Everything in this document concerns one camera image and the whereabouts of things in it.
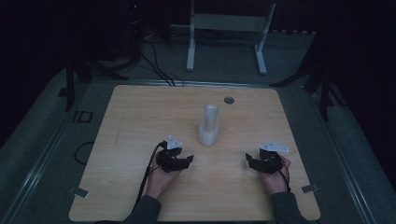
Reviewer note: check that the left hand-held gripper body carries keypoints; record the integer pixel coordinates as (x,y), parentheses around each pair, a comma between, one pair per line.
(168,160)

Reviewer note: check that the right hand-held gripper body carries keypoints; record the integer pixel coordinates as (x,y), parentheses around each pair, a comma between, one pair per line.
(270,161)

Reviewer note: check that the person's right hand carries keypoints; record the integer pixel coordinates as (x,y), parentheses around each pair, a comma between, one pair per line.
(277,182)

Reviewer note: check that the person's left hand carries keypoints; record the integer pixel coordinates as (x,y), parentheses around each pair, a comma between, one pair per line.
(160,182)

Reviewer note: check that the grey tape piece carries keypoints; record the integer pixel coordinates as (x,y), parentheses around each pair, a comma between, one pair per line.
(80,192)
(310,188)

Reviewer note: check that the grey table grommet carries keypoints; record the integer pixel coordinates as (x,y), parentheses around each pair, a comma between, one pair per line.
(229,100)

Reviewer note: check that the black tripod stand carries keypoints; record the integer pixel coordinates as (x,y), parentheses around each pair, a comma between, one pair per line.
(71,84)
(323,90)

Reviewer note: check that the white power strip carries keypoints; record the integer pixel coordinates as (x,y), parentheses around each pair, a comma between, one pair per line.
(294,31)

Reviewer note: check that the dark equipment rack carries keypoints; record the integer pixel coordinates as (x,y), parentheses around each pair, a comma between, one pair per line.
(134,28)

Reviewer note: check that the white metal stand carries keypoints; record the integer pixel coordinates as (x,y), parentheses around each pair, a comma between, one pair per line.
(229,22)

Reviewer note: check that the metal floor rail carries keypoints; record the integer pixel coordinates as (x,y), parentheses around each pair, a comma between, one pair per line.
(202,83)

